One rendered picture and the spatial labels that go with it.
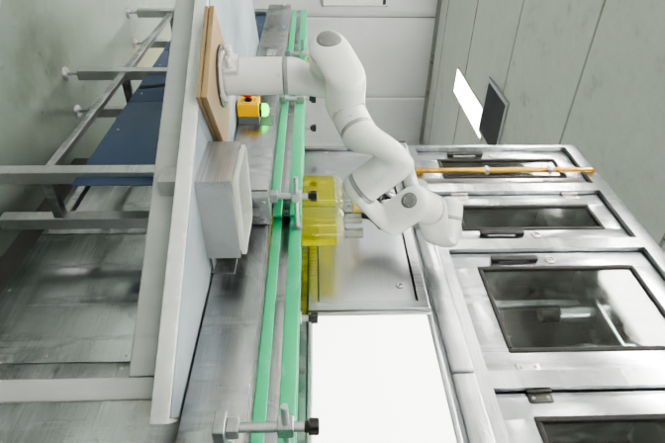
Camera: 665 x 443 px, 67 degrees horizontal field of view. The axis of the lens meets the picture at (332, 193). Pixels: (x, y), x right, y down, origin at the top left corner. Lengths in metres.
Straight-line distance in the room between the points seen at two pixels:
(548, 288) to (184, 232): 1.10
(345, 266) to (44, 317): 0.85
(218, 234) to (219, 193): 0.12
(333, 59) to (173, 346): 0.69
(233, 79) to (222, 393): 0.71
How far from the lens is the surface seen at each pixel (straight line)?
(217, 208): 1.13
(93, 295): 1.63
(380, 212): 1.20
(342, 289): 1.47
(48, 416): 1.41
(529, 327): 1.54
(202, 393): 1.07
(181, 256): 1.04
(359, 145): 1.13
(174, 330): 1.01
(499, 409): 1.33
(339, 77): 1.14
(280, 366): 1.11
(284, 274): 1.28
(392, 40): 7.54
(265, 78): 1.27
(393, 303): 1.44
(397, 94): 7.86
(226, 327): 1.16
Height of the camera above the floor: 1.01
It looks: 2 degrees up
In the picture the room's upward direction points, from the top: 90 degrees clockwise
